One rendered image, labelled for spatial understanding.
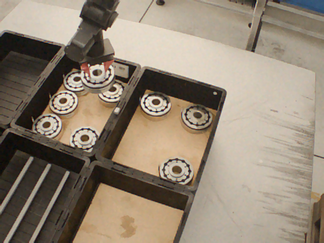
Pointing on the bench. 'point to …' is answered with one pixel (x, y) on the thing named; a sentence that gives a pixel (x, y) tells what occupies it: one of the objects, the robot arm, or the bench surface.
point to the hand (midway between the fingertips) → (96, 71)
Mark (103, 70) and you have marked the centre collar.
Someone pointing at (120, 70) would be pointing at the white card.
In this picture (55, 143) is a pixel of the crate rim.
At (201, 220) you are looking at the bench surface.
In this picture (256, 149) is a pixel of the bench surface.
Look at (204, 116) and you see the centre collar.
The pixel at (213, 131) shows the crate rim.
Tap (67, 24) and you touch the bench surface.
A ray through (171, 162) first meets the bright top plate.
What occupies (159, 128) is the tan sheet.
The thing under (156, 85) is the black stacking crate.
